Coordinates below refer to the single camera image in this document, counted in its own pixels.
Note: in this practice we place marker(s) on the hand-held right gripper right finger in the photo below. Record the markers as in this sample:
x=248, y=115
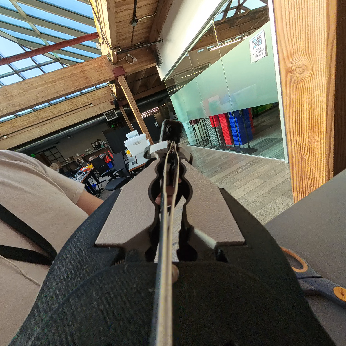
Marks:
x=213, y=216

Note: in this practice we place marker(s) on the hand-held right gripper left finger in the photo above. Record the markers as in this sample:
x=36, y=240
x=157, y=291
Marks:
x=127, y=216

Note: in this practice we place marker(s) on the person's left hand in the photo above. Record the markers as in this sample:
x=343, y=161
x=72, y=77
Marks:
x=169, y=197

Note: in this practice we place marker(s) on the black office chair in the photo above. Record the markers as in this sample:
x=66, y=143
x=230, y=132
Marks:
x=116, y=185

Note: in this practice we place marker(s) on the white storage bin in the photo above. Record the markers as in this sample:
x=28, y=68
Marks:
x=136, y=146

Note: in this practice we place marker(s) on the diagonal wooden brace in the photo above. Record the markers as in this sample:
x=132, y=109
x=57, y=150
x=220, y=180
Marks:
x=132, y=108

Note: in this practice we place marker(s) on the row of black stanchions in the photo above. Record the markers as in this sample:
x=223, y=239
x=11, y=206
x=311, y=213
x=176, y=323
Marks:
x=216, y=147

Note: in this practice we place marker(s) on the stack of red crates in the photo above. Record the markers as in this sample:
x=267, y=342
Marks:
x=221, y=129

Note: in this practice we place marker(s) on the cluttered work table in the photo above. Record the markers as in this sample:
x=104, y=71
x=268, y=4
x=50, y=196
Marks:
x=81, y=173

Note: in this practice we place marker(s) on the stack of blue crates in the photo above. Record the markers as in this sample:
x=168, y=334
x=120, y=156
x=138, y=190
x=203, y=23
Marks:
x=240, y=127

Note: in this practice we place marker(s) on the paper sign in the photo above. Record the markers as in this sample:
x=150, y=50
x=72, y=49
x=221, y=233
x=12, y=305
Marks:
x=258, y=46

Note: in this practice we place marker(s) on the grey orange scissors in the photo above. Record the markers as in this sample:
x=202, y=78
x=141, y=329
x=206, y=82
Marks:
x=319, y=283

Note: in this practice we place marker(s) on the wooden ceiling beam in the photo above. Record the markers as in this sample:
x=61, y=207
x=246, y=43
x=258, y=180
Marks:
x=54, y=81

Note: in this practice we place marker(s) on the red pipe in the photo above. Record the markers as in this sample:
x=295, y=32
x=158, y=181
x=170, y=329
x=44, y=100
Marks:
x=48, y=48

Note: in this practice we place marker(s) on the skylight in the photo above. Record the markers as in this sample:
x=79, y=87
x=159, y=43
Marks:
x=16, y=43

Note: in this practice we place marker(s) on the wall vent grille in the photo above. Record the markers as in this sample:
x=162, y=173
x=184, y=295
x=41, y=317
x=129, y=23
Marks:
x=110, y=115

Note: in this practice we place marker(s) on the wooden post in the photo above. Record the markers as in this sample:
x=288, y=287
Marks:
x=305, y=94

